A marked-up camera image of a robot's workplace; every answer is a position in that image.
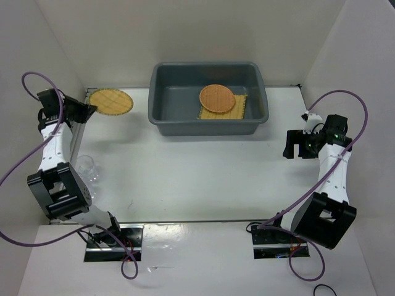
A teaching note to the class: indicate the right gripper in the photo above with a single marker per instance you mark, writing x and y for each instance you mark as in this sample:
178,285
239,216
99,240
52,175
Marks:
297,136

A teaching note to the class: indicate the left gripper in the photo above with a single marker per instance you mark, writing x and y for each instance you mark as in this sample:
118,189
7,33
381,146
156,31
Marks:
86,110

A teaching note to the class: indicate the round green-rimmed bamboo tray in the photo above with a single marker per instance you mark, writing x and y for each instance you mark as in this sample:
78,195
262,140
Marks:
111,102

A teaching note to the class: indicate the square woven bamboo tray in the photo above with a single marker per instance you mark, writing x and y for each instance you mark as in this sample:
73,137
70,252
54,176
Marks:
236,113

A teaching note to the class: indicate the round orange bamboo tray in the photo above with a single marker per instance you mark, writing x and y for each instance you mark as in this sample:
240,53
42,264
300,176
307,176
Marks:
217,98

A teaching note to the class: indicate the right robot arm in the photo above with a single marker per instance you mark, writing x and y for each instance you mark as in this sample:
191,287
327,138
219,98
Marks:
326,215

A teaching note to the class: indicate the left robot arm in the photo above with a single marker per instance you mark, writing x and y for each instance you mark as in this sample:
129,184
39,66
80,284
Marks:
57,187

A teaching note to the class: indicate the grey plastic bin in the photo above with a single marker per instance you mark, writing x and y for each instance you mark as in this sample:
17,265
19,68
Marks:
174,106

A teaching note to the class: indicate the clear plastic cup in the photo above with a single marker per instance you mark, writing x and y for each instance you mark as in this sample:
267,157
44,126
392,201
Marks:
86,168

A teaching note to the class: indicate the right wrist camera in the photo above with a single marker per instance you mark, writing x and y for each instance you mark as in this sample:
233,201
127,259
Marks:
312,122

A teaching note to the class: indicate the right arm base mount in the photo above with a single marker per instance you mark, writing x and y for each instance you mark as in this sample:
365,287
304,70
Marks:
270,244

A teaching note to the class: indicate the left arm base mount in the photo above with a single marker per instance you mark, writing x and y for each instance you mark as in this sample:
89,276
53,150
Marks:
131,236

